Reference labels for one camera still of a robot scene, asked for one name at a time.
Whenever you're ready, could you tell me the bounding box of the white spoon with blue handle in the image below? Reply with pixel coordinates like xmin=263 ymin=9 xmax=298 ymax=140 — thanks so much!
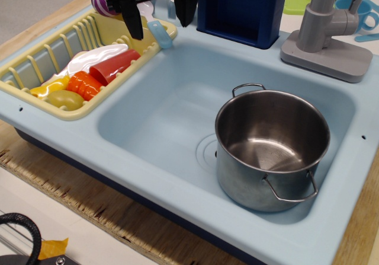
xmin=137 ymin=1 xmax=172 ymax=49

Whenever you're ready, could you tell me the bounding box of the stainless steel pot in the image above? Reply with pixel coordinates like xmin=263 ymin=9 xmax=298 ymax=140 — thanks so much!
xmin=215 ymin=83 xmax=330 ymax=212

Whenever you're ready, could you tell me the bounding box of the light blue utensil holder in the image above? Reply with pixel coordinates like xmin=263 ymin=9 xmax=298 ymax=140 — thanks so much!
xmin=152 ymin=0 xmax=180 ymax=25

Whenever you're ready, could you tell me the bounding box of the purple striped toy onion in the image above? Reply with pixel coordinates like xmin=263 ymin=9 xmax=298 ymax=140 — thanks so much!
xmin=91 ymin=0 xmax=118 ymax=17

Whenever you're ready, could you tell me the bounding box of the red plastic cup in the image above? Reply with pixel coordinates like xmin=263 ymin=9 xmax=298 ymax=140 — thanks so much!
xmin=89 ymin=49 xmax=140 ymax=86

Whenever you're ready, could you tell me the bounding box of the dark blue plastic box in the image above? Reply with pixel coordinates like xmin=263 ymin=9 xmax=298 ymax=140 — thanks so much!
xmin=197 ymin=0 xmax=285 ymax=49

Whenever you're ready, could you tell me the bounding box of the white plastic plate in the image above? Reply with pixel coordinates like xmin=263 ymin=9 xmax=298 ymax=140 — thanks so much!
xmin=50 ymin=44 xmax=129 ymax=80

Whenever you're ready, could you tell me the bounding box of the orange toy carrot piece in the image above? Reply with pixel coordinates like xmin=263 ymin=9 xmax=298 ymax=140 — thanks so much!
xmin=67 ymin=71 xmax=102 ymax=101

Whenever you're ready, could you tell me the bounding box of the cream yellow dish rack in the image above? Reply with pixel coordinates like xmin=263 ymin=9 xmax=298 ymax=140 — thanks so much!
xmin=1 ymin=9 xmax=160 ymax=120

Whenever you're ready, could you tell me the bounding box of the olive green toy potato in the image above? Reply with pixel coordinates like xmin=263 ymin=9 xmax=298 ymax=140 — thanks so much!
xmin=47 ymin=90 xmax=84 ymax=111

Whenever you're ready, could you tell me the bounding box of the green plastic cutting board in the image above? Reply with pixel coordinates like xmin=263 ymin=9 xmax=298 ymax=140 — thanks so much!
xmin=283 ymin=0 xmax=311 ymax=15

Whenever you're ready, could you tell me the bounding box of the light blue toy sink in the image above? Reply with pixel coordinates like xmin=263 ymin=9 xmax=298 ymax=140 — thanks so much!
xmin=0 ymin=0 xmax=379 ymax=265

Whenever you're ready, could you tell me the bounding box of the yellow toy food piece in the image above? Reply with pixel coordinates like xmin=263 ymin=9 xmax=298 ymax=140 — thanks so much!
xmin=30 ymin=75 xmax=70 ymax=99

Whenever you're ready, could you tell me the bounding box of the grey toy faucet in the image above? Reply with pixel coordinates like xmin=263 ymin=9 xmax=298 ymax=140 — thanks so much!
xmin=280 ymin=0 xmax=373 ymax=83

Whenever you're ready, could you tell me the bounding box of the light blue plastic cup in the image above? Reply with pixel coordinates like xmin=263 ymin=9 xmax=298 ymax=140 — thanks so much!
xmin=335 ymin=0 xmax=378 ymax=33

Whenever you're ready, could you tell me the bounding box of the blue plastic utensil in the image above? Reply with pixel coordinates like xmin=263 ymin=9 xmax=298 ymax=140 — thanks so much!
xmin=354 ymin=33 xmax=379 ymax=43

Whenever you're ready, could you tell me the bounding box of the wooden board under sink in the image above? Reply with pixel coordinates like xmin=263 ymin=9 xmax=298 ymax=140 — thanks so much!
xmin=0 ymin=0 xmax=379 ymax=265

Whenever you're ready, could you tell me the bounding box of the yellow tape piece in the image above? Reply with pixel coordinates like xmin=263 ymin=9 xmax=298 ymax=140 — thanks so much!
xmin=38 ymin=238 xmax=69 ymax=260

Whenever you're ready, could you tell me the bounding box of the black braided cable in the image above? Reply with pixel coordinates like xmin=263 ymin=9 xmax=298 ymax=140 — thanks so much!
xmin=0 ymin=212 xmax=43 ymax=265

